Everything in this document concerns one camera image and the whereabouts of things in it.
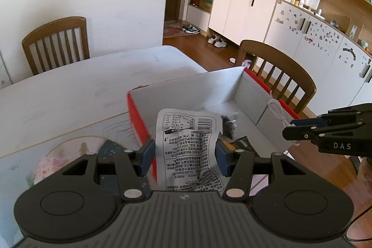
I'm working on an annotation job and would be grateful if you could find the pink printed packet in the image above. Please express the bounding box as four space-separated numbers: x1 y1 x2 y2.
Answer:
33 143 90 187

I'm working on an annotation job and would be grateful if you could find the wooden slat-back chair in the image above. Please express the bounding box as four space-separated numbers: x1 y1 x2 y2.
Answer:
238 40 317 115
22 16 90 76

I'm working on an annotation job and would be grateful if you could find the white wall cabinet unit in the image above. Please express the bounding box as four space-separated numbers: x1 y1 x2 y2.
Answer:
186 0 372 112

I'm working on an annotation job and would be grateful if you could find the white sneakers pair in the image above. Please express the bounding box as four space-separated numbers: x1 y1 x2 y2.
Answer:
208 36 227 48

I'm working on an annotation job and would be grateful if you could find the red patterned rug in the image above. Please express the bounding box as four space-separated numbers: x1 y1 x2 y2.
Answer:
163 24 186 38

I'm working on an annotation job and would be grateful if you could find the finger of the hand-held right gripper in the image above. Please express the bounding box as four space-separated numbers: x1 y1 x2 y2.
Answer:
289 103 372 128
282 122 366 147

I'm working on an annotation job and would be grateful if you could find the white marble desktop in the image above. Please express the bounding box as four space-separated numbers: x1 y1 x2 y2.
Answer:
0 45 317 248

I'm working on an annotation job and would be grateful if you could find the red shoe box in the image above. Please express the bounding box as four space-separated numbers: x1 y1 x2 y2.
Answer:
126 66 301 190

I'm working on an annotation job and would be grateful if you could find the dark snack packet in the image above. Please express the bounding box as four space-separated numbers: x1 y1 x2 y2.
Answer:
219 113 239 141

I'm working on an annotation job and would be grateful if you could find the white cable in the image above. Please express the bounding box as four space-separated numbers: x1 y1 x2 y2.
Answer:
267 98 301 147

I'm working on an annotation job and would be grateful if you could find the white grey snack bag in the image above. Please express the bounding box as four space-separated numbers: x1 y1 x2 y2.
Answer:
155 109 224 192

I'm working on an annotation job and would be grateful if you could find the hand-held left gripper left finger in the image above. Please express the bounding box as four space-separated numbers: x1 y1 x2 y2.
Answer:
60 139 156 203

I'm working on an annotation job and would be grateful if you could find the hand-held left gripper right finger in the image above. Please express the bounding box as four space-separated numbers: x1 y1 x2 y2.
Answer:
215 139 313 204

